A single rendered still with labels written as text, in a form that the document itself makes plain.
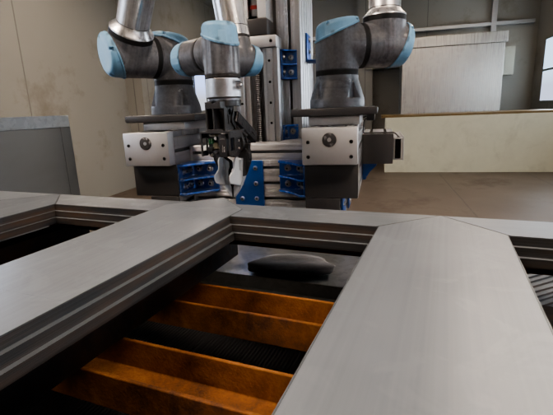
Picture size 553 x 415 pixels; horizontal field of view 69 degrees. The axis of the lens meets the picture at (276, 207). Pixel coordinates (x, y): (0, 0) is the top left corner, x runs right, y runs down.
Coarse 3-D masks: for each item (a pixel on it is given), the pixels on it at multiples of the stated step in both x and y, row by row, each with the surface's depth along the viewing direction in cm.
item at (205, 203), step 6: (168, 204) 85; (174, 204) 85; (180, 204) 84; (186, 204) 84; (192, 204) 84; (198, 204) 84; (204, 204) 84; (210, 204) 83; (216, 204) 83; (222, 204) 83; (228, 204) 83; (234, 204) 82
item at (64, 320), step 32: (0, 224) 80; (32, 224) 84; (96, 224) 85; (224, 224) 72; (256, 224) 72; (288, 224) 70; (320, 224) 67; (160, 256) 56; (192, 256) 62; (544, 256) 55; (96, 288) 46; (128, 288) 50; (32, 320) 39; (64, 320) 41; (96, 320) 44; (0, 352) 36; (32, 352) 38; (0, 384) 35
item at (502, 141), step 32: (384, 128) 704; (416, 128) 621; (448, 128) 610; (480, 128) 600; (512, 128) 590; (544, 128) 580; (416, 160) 631; (448, 160) 620; (480, 160) 610; (512, 160) 599; (544, 160) 589
